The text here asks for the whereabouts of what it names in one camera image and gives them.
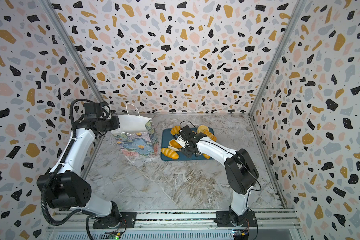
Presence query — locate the striped round bun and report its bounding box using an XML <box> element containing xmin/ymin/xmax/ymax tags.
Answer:
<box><xmin>170</xmin><ymin>126</ymin><xmax>181</xmax><ymax>136</ymax></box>

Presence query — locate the golden shell bread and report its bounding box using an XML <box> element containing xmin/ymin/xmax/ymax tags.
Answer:
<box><xmin>169</xmin><ymin>140</ymin><xmax>182</xmax><ymax>149</ymax></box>

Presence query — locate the floral paper gift bag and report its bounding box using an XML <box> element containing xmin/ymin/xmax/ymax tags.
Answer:
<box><xmin>111</xmin><ymin>103</ymin><xmax>159</xmax><ymax>160</ymax></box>

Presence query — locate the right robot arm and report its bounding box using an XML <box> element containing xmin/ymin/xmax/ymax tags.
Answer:
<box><xmin>176</xmin><ymin>133</ymin><xmax>262</xmax><ymax>227</ymax></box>

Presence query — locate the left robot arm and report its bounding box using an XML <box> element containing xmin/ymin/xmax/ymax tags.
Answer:
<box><xmin>37</xmin><ymin>116</ymin><xmax>122</xmax><ymax>228</ymax></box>

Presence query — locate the twisted cheese bread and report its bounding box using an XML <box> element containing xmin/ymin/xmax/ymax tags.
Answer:
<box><xmin>203</xmin><ymin>130</ymin><xmax>217</xmax><ymax>142</ymax></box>

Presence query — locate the striped croissant roll right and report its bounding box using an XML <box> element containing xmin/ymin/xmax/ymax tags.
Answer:
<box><xmin>202</xmin><ymin>154</ymin><xmax>211</xmax><ymax>160</ymax></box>

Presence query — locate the striped croissant roll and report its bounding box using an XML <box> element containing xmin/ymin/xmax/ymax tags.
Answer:
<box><xmin>161</xmin><ymin>148</ymin><xmax>180</xmax><ymax>160</ymax></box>
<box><xmin>202</xmin><ymin>154</ymin><xmax>211</xmax><ymax>160</ymax></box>

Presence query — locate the teal plastic tray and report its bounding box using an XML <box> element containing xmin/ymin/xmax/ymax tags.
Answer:
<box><xmin>161</xmin><ymin>129</ymin><xmax>206</xmax><ymax>162</ymax></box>

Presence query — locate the striped croissant roll left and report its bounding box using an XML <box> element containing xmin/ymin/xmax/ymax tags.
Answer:
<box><xmin>161</xmin><ymin>148</ymin><xmax>180</xmax><ymax>160</ymax></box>

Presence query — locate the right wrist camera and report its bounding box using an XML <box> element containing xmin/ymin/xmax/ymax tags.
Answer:
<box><xmin>179</xmin><ymin>125</ymin><xmax>195</xmax><ymax>142</ymax></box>

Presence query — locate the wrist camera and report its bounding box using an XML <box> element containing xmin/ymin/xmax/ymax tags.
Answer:
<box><xmin>84</xmin><ymin>102</ymin><xmax>110</xmax><ymax>120</ymax></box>
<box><xmin>179</xmin><ymin>125</ymin><xmax>195</xmax><ymax>142</ymax></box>

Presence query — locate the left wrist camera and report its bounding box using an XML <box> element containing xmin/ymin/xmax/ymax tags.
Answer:
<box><xmin>84</xmin><ymin>102</ymin><xmax>110</xmax><ymax>120</ymax></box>

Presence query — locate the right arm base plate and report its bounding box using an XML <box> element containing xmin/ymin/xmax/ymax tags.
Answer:
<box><xmin>214</xmin><ymin>210</ymin><xmax>258</xmax><ymax>228</ymax></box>

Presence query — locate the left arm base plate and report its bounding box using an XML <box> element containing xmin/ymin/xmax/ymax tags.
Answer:
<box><xmin>93</xmin><ymin>212</ymin><xmax>137</xmax><ymax>230</ymax></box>

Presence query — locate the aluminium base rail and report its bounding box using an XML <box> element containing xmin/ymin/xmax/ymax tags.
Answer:
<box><xmin>46</xmin><ymin>209</ymin><xmax>305</xmax><ymax>240</ymax></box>

